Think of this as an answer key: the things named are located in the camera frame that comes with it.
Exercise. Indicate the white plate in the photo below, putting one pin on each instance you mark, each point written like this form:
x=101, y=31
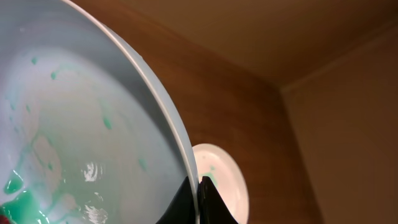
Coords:
x=215, y=163
x=88, y=132

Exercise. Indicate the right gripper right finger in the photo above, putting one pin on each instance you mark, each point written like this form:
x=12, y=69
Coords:
x=213, y=210

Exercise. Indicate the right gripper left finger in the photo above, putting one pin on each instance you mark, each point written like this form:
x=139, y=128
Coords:
x=181, y=209

